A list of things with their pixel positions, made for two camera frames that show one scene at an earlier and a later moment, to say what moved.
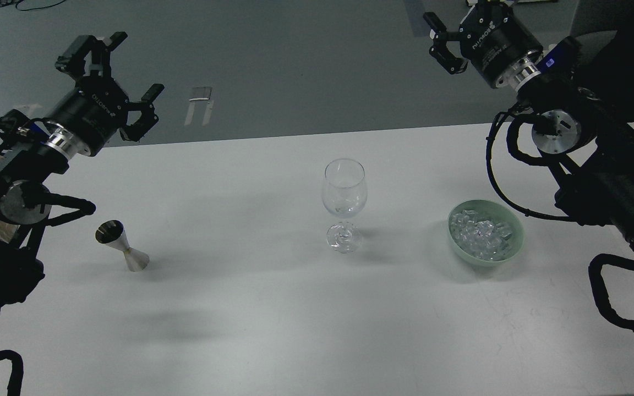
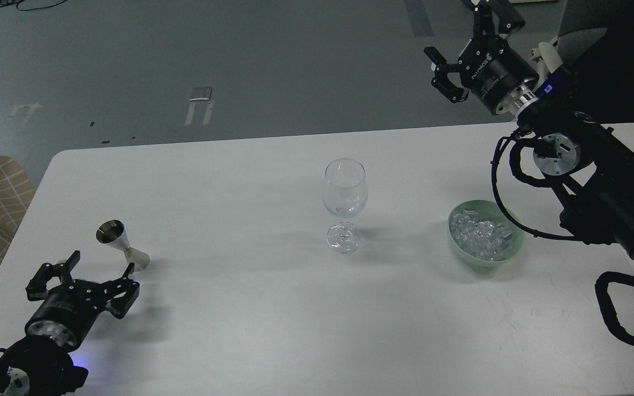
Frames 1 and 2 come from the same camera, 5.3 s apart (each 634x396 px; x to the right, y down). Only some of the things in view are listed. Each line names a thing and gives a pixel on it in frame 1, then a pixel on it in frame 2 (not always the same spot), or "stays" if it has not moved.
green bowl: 484,233 stays
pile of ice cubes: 484,239 stays
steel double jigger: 113,233 stays
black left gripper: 94,110 → 67,312
